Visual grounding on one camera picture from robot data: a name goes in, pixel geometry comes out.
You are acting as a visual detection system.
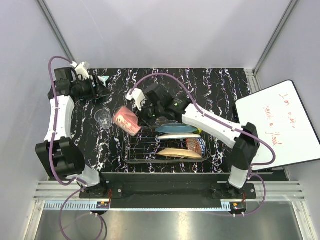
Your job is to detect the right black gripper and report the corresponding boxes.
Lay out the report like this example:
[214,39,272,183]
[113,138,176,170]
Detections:
[133,98,164,128]

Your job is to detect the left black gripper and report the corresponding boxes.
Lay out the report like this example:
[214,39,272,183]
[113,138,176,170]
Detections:
[72,73,112,101]

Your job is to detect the teal scalloped plate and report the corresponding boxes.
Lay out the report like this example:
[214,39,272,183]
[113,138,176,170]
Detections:
[155,123,198,134]

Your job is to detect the clear glass cup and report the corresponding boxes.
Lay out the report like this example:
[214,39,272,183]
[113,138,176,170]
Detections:
[94,108,113,130]

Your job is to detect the pink cup brown lid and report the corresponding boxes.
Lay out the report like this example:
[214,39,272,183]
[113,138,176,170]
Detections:
[112,106,141,137]

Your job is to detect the white watermelon pattern plate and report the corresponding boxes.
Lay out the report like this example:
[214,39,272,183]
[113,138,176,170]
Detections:
[156,133,202,141]

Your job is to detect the wire dish rack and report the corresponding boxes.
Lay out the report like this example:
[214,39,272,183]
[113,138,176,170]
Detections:
[121,117,212,164]

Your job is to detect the orange floral plate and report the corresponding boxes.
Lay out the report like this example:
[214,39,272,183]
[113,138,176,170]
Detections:
[156,148,202,159]

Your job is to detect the red patterned bowl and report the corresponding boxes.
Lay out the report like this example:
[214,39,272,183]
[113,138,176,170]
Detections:
[186,138,206,156]

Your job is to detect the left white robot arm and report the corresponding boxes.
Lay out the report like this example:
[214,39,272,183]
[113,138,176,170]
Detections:
[35,64,111,198]

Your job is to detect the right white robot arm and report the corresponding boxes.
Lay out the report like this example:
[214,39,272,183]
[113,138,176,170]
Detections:
[134,83,260,199]

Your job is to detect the teal cat-ear headphones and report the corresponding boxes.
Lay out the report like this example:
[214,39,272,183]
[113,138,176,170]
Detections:
[93,75,110,88]

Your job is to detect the black marble pattern mat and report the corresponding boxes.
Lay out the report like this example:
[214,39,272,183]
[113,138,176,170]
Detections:
[71,68,251,174]

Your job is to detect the white dry-erase board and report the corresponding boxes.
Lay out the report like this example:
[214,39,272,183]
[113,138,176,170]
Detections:
[235,80,320,171]

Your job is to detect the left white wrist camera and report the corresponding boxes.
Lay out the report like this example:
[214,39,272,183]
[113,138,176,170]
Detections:
[70,61,90,80]

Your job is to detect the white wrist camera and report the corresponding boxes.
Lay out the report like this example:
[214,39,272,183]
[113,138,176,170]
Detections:
[70,61,90,80]
[126,88,147,111]

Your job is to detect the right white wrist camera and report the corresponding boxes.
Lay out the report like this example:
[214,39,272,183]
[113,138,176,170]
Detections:
[126,88,147,111]

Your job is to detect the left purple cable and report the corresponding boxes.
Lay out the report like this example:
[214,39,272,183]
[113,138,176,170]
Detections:
[48,56,108,240]

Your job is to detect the purple cable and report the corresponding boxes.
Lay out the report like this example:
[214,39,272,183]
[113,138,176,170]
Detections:
[48,56,108,240]
[129,73,277,217]

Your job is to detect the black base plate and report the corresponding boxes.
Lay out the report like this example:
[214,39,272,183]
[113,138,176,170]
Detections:
[80,173,257,200]

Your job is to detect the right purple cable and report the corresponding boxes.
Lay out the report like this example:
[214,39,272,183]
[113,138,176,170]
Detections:
[129,73,277,217]

